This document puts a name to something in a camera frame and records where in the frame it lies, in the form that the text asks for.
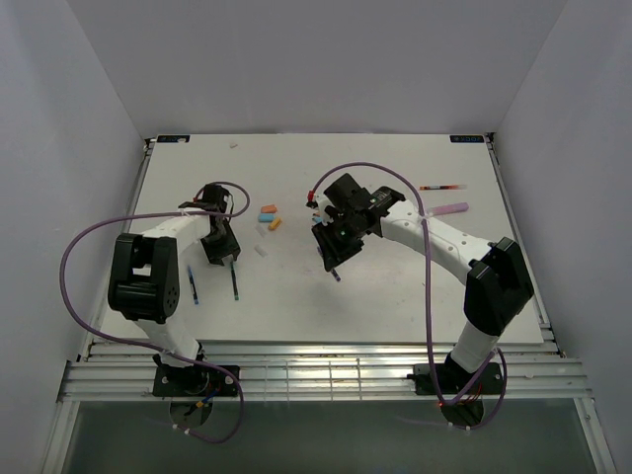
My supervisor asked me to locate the blue highlighter cap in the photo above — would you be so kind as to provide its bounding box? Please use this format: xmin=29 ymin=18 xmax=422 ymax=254
xmin=259 ymin=213 xmax=276 ymax=222

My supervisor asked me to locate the orange thin pen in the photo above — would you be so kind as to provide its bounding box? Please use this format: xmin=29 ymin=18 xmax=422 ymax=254
xmin=418 ymin=184 xmax=467 ymax=192

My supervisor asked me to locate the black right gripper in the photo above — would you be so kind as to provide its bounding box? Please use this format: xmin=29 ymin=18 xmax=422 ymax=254
xmin=312 ymin=212 xmax=364 ymax=272

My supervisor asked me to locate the blue thin pen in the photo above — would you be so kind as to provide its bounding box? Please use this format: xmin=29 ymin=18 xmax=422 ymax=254
xmin=187 ymin=266 xmax=199 ymax=305

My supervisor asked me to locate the cream highlighter cap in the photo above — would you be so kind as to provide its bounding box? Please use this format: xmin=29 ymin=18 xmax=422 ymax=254
xmin=268 ymin=217 xmax=282 ymax=231

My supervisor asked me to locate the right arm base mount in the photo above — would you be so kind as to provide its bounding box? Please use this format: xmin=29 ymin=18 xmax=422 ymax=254
xmin=407 ymin=362 xmax=505 ymax=398

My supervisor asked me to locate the green thin pen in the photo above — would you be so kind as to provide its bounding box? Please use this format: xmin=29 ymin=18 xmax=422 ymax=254
xmin=229 ymin=261 xmax=240 ymax=301

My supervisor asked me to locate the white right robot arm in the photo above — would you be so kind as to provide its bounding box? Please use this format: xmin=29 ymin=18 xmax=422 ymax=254
xmin=307 ymin=187 xmax=534 ymax=392

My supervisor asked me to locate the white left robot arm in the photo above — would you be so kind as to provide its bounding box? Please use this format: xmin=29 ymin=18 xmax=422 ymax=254
xmin=108 ymin=207 xmax=241 ymax=395

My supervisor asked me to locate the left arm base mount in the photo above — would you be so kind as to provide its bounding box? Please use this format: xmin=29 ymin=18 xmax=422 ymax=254
xmin=151 ymin=365 xmax=240 ymax=398

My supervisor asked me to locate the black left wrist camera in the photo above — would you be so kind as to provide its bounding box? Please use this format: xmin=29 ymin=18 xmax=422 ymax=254
xmin=194 ymin=184 xmax=230 ymax=213

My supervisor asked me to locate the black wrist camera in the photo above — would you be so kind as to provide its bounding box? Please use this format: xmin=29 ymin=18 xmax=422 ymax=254
xmin=194 ymin=184 xmax=230 ymax=213
xmin=324 ymin=173 xmax=370 ymax=212

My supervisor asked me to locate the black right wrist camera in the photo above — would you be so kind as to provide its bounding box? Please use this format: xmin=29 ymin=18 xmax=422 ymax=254
xmin=324 ymin=173 xmax=370 ymax=212

